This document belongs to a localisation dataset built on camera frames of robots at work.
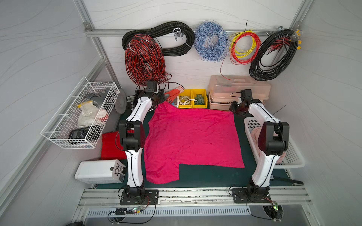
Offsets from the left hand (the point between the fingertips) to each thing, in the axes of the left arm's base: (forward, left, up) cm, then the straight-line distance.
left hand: (164, 96), depth 98 cm
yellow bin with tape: (+16, -17, -11) cm, 26 cm away
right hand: (-4, -48, -5) cm, 48 cm away
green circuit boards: (+13, -27, -16) cm, 34 cm away
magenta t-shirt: (-21, -18, -18) cm, 33 cm away
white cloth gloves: (-28, +33, +15) cm, 46 cm away
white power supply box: (-50, +24, -5) cm, 56 cm away
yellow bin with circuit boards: (+18, -30, -12) cm, 37 cm away
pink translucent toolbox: (+8, -43, +1) cm, 44 cm away
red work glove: (+14, -4, -10) cm, 18 cm away
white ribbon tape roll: (+12, -14, -15) cm, 24 cm away
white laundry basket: (-37, -80, -12) cm, 89 cm away
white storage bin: (+6, -7, -12) cm, 15 cm away
